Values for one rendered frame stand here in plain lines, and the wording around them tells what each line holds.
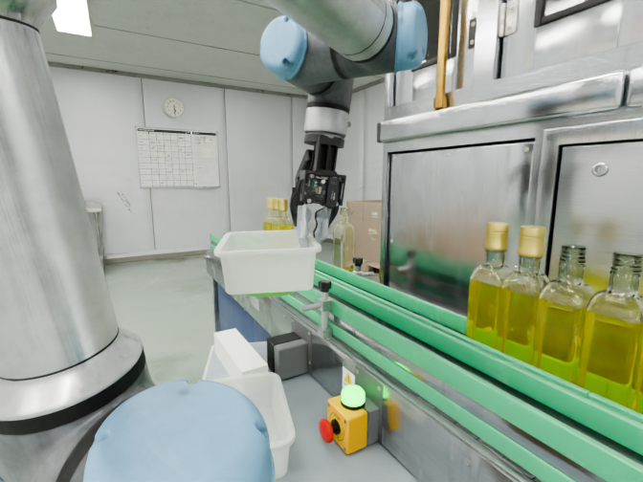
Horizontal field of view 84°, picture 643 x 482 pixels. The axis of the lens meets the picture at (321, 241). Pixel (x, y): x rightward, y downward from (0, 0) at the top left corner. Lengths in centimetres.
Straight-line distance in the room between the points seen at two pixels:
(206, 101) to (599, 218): 595
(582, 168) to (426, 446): 51
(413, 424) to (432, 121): 65
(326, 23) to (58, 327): 34
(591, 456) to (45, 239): 53
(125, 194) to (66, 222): 573
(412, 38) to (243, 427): 43
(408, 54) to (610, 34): 40
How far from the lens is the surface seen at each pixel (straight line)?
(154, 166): 605
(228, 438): 28
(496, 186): 84
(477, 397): 57
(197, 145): 616
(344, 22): 40
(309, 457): 73
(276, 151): 657
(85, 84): 617
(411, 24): 49
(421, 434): 65
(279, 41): 55
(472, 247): 89
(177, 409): 30
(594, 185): 72
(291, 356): 90
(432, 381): 62
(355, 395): 70
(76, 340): 33
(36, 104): 31
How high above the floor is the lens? 123
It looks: 10 degrees down
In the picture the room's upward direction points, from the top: straight up
